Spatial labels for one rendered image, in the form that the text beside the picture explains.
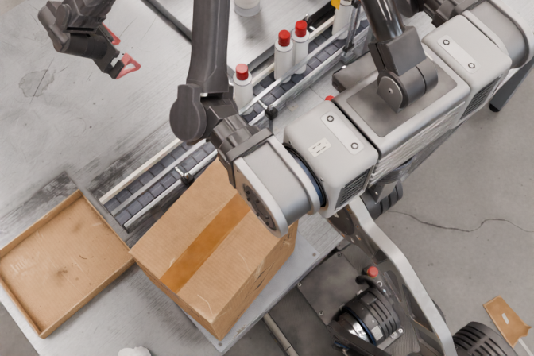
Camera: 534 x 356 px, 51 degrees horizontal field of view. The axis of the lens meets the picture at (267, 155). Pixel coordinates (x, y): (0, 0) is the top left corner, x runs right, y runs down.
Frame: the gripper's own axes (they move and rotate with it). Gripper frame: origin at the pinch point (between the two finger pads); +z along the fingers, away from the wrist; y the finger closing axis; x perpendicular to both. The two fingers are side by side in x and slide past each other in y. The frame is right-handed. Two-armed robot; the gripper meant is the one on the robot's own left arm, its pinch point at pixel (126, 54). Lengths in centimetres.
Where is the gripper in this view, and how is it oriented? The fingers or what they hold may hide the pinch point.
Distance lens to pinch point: 143.4
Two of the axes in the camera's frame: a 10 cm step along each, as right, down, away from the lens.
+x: -6.1, 7.1, 3.6
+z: 5.1, 0.1, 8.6
